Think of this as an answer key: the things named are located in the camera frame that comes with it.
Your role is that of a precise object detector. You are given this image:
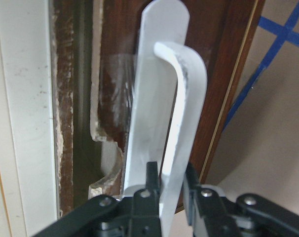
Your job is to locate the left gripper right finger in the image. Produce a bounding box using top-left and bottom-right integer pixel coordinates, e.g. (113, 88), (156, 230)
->
(183, 163), (206, 227)

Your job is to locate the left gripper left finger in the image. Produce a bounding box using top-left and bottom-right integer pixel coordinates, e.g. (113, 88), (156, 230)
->
(146, 161), (160, 195)

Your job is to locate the white drawer handle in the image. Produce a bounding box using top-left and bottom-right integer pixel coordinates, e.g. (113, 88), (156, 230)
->
(123, 0), (207, 237)

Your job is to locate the dark wooden drawer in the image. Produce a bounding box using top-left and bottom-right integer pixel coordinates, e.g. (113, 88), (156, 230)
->
(49, 0), (264, 217)

